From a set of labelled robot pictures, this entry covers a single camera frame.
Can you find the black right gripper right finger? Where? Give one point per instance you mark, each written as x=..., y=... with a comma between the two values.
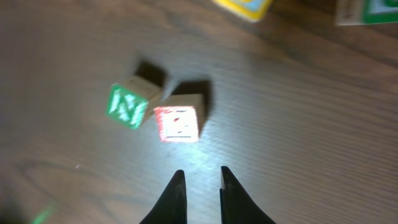
x=237, y=207

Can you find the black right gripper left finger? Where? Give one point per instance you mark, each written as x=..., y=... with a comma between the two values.
x=171, y=207

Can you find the red letter E block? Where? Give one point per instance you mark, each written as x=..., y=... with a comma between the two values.
x=180, y=118

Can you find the green letter N block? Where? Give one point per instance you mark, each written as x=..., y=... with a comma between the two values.
x=131, y=103

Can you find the yellow letter S block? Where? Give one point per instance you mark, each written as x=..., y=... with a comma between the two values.
x=250, y=10

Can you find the green letter B block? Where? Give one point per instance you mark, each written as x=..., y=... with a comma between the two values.
x=364, y=12

